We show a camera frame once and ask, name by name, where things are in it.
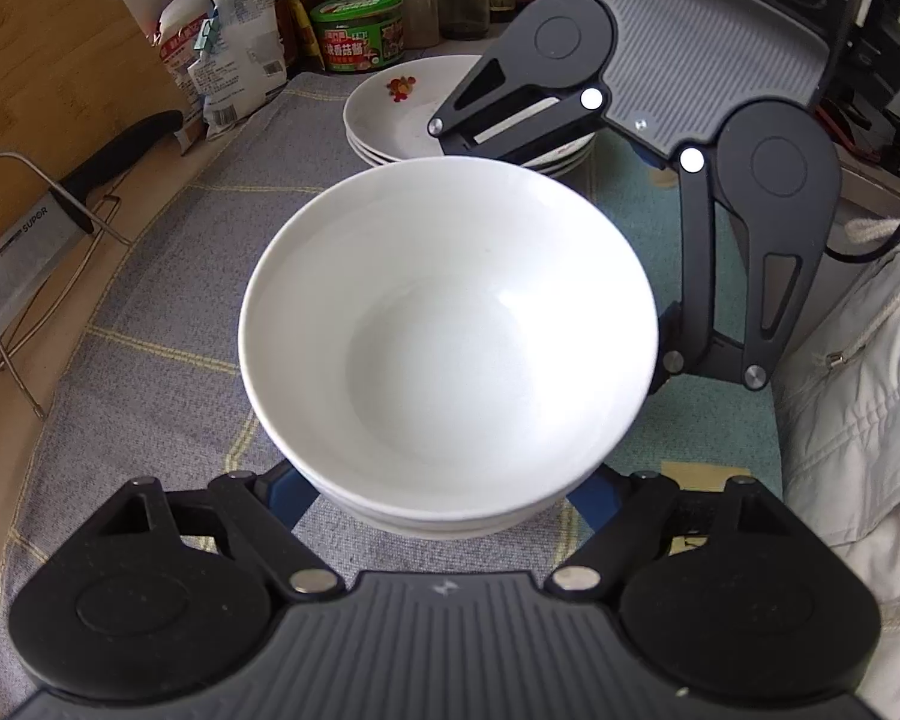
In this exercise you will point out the red white paper bag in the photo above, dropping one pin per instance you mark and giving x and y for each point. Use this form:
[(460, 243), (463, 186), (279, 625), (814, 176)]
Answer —
[(179, 24)]

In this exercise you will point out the white ceramic bowl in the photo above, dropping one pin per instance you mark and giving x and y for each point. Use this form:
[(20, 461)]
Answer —
[(446, 346)]

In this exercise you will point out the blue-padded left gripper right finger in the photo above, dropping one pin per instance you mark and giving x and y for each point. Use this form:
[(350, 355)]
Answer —
[(628, 516)]

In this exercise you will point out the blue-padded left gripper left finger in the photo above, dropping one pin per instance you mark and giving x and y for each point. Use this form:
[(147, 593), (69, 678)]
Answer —
[(259, 514)]

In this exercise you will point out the steel wire rack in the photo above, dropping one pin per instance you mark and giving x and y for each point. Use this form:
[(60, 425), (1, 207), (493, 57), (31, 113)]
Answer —
[(29, 251)]

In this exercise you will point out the white plate with fruit print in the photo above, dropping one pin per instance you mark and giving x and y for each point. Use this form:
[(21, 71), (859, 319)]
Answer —
[(385, 116)]

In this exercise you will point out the white jacket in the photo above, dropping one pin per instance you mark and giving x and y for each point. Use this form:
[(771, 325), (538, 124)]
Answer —
[(837, 398)]

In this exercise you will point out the steel kitchen knife black handle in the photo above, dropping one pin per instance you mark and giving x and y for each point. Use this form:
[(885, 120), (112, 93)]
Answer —
[(72, 192)]

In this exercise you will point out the grey checked dish mat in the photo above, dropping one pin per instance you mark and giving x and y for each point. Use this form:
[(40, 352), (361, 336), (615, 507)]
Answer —
[(153, 387)]

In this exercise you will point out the bamboo cutting board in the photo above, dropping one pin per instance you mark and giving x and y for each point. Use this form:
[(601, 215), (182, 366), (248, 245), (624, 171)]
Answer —
[(73, 75)]

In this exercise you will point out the teal cloth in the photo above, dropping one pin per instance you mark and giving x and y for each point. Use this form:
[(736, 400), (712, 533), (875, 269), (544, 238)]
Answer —
[(702, 412)]

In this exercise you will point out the yellow lid spice jar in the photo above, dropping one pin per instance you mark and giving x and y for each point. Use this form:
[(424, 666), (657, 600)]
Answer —
[(421, 23)]

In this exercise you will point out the dark soy sauce bottle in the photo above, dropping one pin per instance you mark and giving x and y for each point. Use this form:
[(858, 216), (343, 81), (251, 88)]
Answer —
[(295, 31)]

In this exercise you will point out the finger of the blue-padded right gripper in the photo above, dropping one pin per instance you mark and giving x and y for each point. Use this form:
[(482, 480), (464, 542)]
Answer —
[(538, 87), (773, 170)]

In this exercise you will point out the white clipped powder bag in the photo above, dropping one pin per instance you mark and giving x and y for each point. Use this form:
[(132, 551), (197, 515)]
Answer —
[(239, 65)]

